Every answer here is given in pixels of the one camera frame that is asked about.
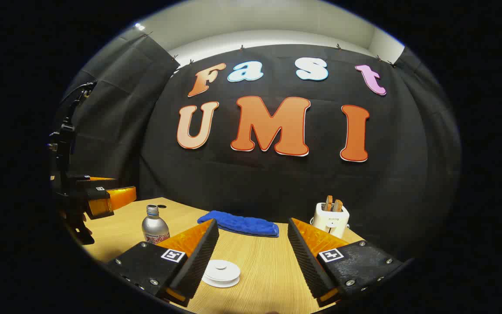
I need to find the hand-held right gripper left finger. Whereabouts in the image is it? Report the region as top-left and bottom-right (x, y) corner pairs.
(103, 218), (220, 308)

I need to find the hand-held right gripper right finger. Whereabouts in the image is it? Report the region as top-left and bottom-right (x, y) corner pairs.
(287, 217), (404, 308)

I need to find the white teacup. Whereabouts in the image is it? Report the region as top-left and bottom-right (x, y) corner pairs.
(204, 260), (241, 283)

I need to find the silver water bottle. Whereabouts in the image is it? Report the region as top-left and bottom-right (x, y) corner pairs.
(142, 205), (170, 243)

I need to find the cream toaster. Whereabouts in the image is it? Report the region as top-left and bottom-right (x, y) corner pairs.
(312, 202), (350, 239)

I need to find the blue towel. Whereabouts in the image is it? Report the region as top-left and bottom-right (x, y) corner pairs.
(197, 211), (280, 238)

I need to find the black backdrop cloth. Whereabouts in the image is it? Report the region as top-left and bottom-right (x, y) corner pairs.
(57, 26), (461, 258)

